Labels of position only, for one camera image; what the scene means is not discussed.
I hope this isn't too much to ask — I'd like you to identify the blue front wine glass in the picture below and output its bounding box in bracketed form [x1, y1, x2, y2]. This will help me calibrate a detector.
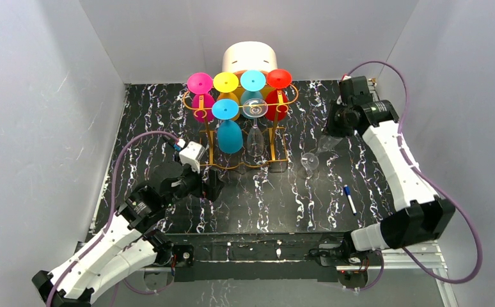
[212, 98, 243, 154]

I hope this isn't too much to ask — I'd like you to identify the clear wine glass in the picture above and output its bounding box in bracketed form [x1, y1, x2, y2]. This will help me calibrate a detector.
[242, 98, 268, 157]

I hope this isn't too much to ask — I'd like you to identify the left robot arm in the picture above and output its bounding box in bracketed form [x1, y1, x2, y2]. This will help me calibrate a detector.
[32, 162, 224, 306]

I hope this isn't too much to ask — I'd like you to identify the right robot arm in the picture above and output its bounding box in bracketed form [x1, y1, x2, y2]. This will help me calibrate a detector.
[326, 76, 455, 252]

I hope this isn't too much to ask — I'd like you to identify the pink wine glass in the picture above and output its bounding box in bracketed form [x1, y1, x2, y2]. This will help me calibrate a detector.
[187, 72, 215, 123]

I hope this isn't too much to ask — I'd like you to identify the yellow wine glass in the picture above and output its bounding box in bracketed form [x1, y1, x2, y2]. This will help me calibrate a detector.
[213, 72, 240, 106]

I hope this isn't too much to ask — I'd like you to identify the red wine glass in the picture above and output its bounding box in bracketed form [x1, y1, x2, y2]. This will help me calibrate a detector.
[265, 68, 292, 121]

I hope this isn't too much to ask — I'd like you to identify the light blue rear wine glass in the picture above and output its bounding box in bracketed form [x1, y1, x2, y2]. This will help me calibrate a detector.
[240, 70, 266, 104]

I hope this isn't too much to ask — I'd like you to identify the clear champagne flute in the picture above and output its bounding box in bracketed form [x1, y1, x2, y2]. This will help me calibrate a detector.
[301, 134, 343, 177]

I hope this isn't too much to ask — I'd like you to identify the white cylindrical container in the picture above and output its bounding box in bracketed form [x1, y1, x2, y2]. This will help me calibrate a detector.
[221, 41, 278, 74]

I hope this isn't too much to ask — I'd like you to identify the blue and white marker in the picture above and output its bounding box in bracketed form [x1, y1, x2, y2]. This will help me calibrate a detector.
[343, 185, 358, 216]

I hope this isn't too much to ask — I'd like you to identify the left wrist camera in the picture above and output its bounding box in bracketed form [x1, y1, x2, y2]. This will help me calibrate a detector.
[179, 141, 205, 173]

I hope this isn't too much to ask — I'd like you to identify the gold wire wine glass rack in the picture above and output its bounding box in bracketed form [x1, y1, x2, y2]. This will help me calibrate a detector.
[182, 84, 299, 172]

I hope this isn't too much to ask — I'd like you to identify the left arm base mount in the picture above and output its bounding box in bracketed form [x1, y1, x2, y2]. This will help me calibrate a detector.
[143, 244, 194, 293]

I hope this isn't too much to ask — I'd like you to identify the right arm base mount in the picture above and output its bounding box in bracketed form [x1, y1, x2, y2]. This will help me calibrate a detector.
[305, 241, 384, 294]

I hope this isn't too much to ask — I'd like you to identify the aluminium frame rail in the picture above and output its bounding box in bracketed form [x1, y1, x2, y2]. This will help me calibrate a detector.
[370, 241, 460, 307]

